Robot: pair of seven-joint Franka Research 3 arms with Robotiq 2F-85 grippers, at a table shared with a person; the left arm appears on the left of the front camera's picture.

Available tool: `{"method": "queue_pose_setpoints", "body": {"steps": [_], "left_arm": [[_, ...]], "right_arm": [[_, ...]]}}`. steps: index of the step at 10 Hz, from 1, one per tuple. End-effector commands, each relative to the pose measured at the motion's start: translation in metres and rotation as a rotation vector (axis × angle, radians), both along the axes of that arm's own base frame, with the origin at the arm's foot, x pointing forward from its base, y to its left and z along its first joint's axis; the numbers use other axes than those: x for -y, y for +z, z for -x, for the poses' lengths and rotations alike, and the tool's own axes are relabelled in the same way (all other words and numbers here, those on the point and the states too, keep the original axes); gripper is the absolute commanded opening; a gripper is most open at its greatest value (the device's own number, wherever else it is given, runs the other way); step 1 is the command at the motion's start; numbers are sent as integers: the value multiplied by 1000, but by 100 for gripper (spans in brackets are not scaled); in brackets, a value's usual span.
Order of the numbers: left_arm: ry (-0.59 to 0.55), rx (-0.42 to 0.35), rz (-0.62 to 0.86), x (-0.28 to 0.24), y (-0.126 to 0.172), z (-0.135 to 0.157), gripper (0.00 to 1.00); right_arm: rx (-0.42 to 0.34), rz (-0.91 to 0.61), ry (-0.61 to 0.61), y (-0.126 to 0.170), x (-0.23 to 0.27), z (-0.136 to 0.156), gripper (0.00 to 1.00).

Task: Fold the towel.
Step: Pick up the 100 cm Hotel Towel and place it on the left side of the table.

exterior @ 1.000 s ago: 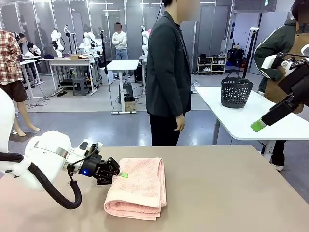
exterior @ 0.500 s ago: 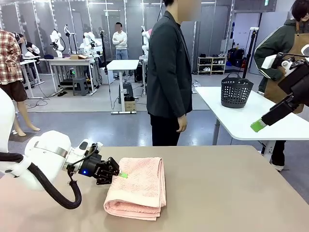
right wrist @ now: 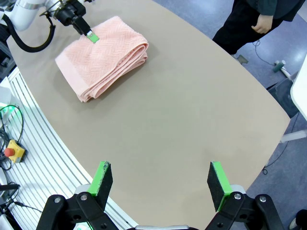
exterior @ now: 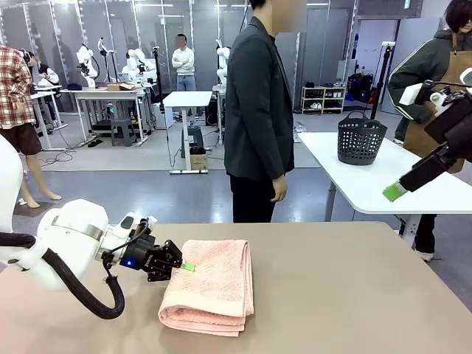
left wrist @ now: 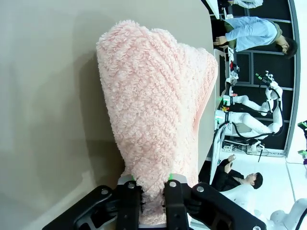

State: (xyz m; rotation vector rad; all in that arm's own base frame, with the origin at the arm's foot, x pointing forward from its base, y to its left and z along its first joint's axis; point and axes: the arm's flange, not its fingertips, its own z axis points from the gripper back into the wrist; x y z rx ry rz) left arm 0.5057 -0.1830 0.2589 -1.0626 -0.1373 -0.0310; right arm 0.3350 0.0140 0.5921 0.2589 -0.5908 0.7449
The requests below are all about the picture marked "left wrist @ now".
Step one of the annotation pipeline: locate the seated person in black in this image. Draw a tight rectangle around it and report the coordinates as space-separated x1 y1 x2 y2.
212 154 264 192

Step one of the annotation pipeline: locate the person in white top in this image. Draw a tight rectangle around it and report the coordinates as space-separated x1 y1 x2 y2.
217 0 264 10

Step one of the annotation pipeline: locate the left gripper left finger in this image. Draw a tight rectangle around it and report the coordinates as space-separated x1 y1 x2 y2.
42 174 142 230

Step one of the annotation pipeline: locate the pink terry towel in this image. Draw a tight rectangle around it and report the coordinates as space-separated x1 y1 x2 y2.
95 19 219 229

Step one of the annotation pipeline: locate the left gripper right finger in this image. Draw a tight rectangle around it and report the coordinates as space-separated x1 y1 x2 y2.
164 172 267 230

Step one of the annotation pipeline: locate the person in light blue shirt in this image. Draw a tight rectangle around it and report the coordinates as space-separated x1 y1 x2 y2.
213 16 299 60

